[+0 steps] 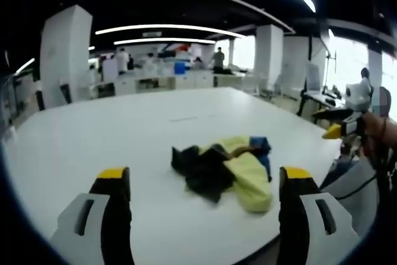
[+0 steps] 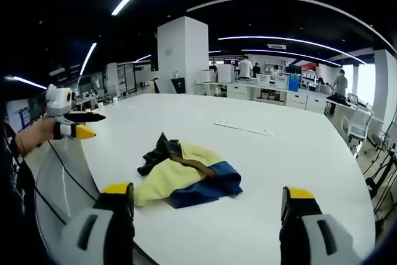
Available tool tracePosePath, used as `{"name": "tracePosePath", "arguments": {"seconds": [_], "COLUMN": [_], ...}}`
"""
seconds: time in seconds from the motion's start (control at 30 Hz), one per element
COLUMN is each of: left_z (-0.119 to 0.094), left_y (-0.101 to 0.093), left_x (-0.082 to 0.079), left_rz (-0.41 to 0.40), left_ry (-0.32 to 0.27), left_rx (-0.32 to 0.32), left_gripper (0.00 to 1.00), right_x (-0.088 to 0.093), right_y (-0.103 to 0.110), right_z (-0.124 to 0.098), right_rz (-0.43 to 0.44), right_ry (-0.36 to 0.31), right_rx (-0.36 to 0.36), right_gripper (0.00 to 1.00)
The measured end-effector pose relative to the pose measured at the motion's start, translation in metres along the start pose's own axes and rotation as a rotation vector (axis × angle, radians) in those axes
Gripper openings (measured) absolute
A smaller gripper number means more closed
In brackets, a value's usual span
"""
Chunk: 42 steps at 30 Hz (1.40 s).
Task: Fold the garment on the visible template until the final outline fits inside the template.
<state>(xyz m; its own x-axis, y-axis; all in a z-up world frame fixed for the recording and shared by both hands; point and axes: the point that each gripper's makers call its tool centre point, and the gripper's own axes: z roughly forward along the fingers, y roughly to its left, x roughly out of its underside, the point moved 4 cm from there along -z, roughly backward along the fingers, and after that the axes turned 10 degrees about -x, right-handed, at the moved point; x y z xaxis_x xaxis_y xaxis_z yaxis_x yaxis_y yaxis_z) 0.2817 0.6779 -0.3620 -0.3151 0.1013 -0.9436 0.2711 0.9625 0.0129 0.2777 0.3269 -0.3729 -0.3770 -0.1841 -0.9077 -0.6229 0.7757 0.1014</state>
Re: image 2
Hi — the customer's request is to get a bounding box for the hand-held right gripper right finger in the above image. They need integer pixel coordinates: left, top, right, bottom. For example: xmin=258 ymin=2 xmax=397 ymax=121
xmin=279 ymin=186 xmax=363 ymax=265

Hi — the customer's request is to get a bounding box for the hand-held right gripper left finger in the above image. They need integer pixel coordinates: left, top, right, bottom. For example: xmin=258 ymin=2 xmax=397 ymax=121
xmin=61 ymin=181 xmax=136 ymax=265

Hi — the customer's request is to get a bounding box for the yellow blue black garment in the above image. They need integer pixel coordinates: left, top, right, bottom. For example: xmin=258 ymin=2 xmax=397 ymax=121
xmin=137 ymin=132 xmax=244 ymax=209

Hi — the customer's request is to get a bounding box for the person's left hand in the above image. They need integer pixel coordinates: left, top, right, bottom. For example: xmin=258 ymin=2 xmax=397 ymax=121
xmin=22 ymin=117 xmax=63 ymax=155

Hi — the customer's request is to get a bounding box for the short ceiling light strip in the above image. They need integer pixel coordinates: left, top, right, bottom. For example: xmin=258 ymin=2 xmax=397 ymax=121
xmin=79 ymin=42 xmax=98 ymax=76

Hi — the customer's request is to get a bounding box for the person's dark printed clothing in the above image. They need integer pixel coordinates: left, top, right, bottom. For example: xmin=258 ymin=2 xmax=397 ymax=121
xmin=0 ymin=103 xmax=43 ymax=249

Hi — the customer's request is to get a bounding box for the black tripod stand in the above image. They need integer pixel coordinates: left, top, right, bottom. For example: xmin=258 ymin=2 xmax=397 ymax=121
xmin=365 ymin=143 xmax=397 ymax=213

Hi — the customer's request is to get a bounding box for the white square column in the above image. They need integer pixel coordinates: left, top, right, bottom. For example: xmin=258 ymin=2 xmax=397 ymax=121
xmin=156 ymin=16 xmax=210 ymax=95

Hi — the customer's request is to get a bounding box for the white mesh office chair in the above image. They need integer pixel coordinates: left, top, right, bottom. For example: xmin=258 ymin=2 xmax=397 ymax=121
xmin=342 ymin=107 xmax=373 ymax=151

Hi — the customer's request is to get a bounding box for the white strip on table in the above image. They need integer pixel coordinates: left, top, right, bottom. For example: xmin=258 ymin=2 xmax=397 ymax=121
xmin=213 ymin=120 xmax=274 ymax=137

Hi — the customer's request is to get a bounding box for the dark cloth on desk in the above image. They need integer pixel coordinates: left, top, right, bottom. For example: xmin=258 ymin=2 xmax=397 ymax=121
xmin=326 ymin=94 xmax=352 ymax=107

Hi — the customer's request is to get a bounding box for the white cabinet row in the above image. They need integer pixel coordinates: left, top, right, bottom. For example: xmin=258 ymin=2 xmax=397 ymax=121
xmin=227 ymin=82 xmax=327 ymax=113

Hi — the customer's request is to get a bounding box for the white box appliance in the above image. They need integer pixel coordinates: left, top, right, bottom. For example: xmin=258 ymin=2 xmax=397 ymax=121
xmin=216 ymin=63 xmax=236 ymax=84

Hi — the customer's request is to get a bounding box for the blue storage box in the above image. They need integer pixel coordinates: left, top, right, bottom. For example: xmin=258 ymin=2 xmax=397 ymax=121
xmin=288 ymin=74 xmax=300 ymax=93

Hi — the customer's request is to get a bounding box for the curved ceiling light strip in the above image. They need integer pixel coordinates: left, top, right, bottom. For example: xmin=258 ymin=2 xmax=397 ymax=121
xmin=218 ymin=35 xmax=367 ymax=65

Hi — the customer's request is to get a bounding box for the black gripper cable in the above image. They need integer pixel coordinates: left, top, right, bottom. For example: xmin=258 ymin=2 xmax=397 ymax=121
xmin=46 ymin=138 xmax=99 ymax=202

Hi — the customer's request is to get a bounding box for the black thin cable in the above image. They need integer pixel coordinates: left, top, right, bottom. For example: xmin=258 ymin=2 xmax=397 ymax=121
xmin=33 ymin=180 xmax=68 ymax=226

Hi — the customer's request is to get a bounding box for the orange wrist bracelet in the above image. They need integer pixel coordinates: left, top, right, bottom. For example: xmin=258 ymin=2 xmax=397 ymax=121
xmin=16 ymin=132 xmax=28 ymax=156

